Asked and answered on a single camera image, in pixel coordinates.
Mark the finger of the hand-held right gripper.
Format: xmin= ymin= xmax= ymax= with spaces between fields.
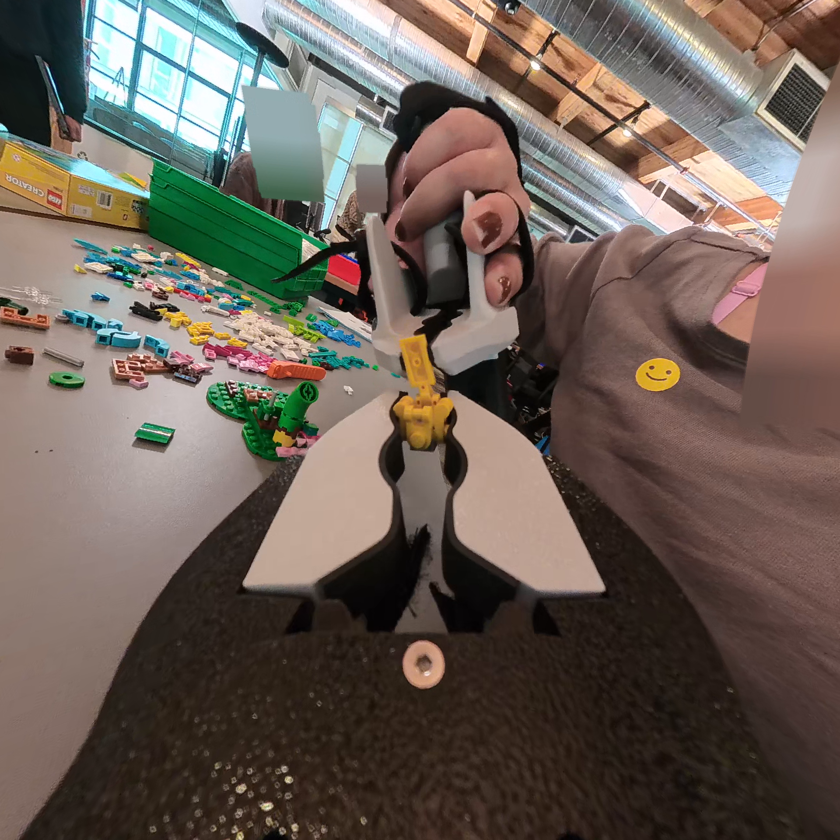
xmin=430 ymin=307 xmax=522 ymax=378
xmin=371 ymin=320 xmax=414 ymax=380

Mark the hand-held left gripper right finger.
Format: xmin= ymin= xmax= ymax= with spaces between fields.
xmin=441 ymin=391 xmax=607 ymax=634

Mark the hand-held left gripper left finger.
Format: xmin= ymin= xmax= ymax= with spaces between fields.
xmin=241 ymin=392 xmax=404 ymax=634

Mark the yellow toy brick with pin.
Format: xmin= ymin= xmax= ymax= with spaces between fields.
xmin=398 ymin=332 xmax=437 ymax=396

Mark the yellow toy brick cluster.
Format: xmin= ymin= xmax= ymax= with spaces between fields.
xmin=392 ymin=391 xmax=457 ymax=454

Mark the green toy brick plant model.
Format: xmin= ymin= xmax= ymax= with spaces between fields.
xmin=205 ymin=379 xmax=322 ymax=464

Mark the grey desk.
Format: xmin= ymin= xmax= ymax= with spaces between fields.
xmin=0 ymin=209 xmax=421 ymax=840

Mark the person's right hand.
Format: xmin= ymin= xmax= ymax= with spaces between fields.
xmin=384 ymin=98 xmax=534 ymax=311

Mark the printed paper sheet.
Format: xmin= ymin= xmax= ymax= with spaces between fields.
xmin=318 ymin=304 xmax=376 ymax=343

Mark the orange brick separator tool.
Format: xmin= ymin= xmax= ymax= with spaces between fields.
xmin=266 ymin=359 xmax=328 ymax=383

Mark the green storage bin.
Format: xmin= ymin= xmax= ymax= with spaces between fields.
xmin=147 ymin=157 xmax=330 ymax=301

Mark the person's torso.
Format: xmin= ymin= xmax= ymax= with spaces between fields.
xmin=525 ymin=224 xmax=840 ymax=840

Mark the pile of colourful toy bricks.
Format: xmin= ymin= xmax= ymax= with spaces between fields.
xmin=56 ymin=238 xmax=382 ymax=389

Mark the yellow smiley sticker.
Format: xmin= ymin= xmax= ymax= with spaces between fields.
xmin=634 ymin=357 xmax=681 ymax=393

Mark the black floor lamp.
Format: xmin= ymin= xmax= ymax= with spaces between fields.
xmin=234 ymin=21 xmax=291 ymax=93

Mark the yellow cardboard box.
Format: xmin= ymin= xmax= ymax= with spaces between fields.
xmin=0 ymin=139 xmax=152 ymax=232

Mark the clear curved toy tube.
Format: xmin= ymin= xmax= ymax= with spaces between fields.
xmin=0 ymin=282 xmax=64 ymax=307

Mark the white ceiling vent grille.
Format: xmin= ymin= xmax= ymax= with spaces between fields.
xmin=753 ymin=48 xmax=832 ymax=153

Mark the large silver ventilation duct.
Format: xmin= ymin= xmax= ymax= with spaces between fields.
xmin=525 ymin=0 xmax=805 ymax=175

